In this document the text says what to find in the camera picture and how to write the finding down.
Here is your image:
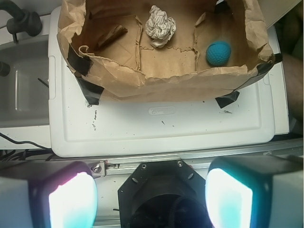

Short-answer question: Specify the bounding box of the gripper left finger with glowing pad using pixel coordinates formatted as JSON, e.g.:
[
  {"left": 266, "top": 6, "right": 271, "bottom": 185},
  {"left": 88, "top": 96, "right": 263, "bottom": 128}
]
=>
[{"left": 0, "top": 161, "right": 98, "bottom": 228}]

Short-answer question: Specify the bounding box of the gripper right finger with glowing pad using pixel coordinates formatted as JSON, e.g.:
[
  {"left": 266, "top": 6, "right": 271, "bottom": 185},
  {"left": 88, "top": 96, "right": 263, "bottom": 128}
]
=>
[{"left": 205, "top": 155, "right": 304, "bottom": 228}]

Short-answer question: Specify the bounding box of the blue dimpled ball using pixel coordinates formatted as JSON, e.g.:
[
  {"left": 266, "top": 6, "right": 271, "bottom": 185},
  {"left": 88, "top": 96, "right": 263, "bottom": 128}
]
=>
[{"left": 206, "top": 41, "right": 231, "bottom": 67}]

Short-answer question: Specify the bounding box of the grey plastic bin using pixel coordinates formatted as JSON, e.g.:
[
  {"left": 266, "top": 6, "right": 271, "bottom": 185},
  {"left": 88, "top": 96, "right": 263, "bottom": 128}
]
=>
[{"left": 0, "top": 40, "right": 49, "bottom": 128}]

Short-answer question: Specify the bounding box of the brown paper bag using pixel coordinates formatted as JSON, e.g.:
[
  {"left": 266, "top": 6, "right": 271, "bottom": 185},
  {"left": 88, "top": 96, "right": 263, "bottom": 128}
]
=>
[{"left": 57, "top": 0, "right": 276, "bottom": 102}]

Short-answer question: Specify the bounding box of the black clamp knob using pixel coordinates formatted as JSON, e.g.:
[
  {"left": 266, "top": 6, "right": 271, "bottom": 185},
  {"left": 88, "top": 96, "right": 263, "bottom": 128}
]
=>
[{"left": 0, "top": 0, "right": 43, "bottom": 44}]

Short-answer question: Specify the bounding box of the crumpled white paper wad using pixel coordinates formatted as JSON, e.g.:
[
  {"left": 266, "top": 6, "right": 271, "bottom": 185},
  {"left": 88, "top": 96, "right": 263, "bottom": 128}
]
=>
[{"left": 145, "top": 5, "right": 177, "bottom": 48}]

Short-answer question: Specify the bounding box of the brown cardboard scrap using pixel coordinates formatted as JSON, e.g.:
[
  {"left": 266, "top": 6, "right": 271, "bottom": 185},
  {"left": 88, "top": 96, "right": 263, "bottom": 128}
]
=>
[{"left": 95, "top": 24, "right": 128, "bottom": 49}]

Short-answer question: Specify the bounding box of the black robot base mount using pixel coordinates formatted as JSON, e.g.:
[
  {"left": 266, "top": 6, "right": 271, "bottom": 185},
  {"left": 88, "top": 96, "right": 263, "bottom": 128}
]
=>
[{"left": 118, "top": 160, "right": 213, "bottom": 228}]

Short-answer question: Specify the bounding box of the aluminium extrusion rail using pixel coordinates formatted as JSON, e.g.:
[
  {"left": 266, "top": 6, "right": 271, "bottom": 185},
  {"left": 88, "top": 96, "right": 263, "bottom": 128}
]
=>
[{"left": 0, "top": 139, "right": 304, "bottom": 177}]

